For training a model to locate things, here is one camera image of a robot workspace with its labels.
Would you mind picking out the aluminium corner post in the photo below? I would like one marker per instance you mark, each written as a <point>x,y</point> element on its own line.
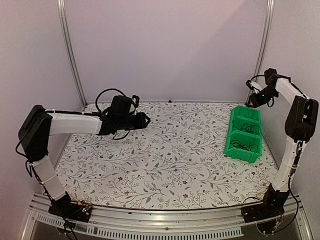
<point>61,7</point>
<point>264,39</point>

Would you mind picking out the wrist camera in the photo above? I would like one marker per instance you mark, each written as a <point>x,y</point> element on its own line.
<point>253,86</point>
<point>134,103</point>

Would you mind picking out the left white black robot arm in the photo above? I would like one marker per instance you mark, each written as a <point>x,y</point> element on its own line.
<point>41,123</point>

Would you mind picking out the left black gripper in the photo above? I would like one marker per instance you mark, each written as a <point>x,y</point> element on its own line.
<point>141,123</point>

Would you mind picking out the left aluminium corner post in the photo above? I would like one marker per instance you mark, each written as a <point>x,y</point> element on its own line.
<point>61,7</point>

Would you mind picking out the floral table mat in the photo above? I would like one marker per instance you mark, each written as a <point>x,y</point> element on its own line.
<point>177,162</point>

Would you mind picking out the right aluminium corner post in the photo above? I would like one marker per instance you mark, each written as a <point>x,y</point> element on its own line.
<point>264,39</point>

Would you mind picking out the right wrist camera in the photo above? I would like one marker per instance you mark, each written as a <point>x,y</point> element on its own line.
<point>253,86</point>

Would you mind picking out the green three-compartment bin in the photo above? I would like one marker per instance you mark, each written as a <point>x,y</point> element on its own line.
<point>244,135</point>

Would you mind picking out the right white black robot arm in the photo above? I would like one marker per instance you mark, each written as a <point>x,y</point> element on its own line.
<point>299,127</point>

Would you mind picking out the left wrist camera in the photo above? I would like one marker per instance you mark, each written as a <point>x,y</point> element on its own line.
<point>134,103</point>

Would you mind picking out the aluminium front rail frame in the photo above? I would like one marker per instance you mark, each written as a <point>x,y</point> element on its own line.
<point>111,223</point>

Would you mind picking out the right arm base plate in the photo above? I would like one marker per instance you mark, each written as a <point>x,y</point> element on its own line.
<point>263,213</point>

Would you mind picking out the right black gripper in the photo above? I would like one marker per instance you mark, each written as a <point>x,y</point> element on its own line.
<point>255,101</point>

